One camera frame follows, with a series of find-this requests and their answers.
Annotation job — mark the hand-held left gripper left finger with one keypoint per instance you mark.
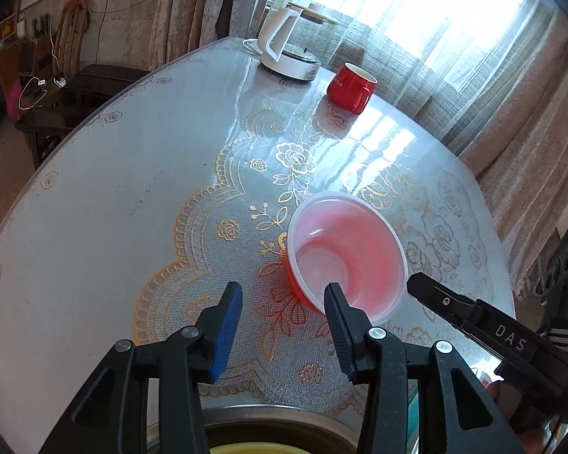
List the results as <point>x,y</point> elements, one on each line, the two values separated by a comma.
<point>227,335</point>

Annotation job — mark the dark wooden side table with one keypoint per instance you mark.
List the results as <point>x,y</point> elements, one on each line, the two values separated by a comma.
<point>99,80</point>

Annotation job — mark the wooden cabinet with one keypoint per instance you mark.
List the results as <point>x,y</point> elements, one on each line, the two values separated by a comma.
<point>0,56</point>

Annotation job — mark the yellow plastic bowl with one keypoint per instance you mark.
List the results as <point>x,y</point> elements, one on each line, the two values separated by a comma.
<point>265,449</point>

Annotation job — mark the white sheer curtain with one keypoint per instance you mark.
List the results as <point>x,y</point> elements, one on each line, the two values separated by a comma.
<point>407,33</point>

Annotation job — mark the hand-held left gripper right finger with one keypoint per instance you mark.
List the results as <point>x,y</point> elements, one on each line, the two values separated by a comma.
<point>337,335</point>

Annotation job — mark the pink object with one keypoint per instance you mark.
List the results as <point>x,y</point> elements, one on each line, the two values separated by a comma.
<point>13,101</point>

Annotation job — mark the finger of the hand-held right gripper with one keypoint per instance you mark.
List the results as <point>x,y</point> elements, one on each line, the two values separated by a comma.
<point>442,300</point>

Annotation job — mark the red mug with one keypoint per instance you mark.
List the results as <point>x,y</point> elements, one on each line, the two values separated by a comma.
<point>348,90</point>

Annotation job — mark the white glass kettle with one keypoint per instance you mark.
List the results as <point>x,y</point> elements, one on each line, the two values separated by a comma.
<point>274,33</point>

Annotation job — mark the beige patterned curtain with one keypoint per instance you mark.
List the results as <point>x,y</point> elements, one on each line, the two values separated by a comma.
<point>189,9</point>
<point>525,151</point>

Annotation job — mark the red plastic bowl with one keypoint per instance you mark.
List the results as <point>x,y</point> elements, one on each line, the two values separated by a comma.
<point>341,241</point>

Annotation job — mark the lace patterned tablecloth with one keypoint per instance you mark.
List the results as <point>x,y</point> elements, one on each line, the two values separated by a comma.
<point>99,198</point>

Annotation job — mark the stainless steel basin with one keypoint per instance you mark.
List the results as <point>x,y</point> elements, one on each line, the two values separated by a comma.
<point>274,423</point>

